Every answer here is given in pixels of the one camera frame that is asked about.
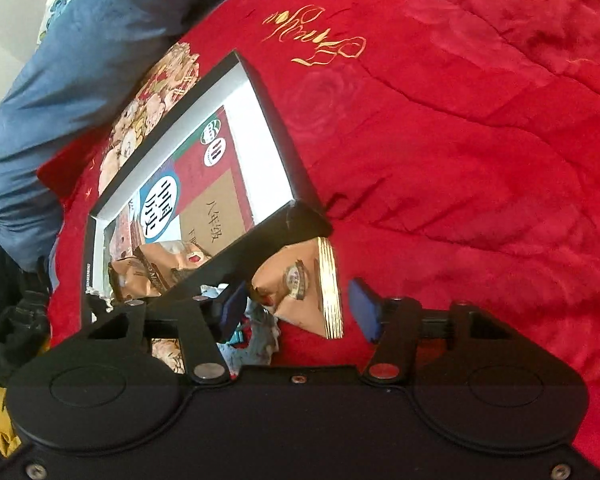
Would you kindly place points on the blue duvet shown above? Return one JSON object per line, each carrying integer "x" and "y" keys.
{"x": 80, "y": 85}

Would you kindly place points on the colourful book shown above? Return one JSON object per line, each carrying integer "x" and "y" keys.
{"x": 205, "y": 195}

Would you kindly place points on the black garment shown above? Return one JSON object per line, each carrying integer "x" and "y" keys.
{"x": 10, "y": 320}

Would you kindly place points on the yellow garment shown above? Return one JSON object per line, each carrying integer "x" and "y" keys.
{"x": 4, "y": 420}

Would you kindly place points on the gold snack packet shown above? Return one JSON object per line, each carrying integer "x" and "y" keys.
{"x": 182, "y": 257}
{"x": 300, "y": 280}
{"x": 130, "y": 277}

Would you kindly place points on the blue scrunchie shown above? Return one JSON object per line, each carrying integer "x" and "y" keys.
{"x": 262, "y": 345}

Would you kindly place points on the black shallow box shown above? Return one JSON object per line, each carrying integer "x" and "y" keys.
{"x": 280, "y": 150}

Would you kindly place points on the red printed blanket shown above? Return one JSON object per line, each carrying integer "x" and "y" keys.
{"x": 455, "y": 160}

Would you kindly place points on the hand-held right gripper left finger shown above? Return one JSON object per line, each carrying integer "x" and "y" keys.
{"x": 234, "y": 310}

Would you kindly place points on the floral print pillow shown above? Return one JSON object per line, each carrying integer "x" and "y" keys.
{"x": 60, "y": 7}

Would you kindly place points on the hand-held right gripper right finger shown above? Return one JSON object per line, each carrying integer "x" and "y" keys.
{"x": 366, "y": 310}

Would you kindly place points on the teal binder clip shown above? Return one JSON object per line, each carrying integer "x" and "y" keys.
{"x": 237, "y": 336}

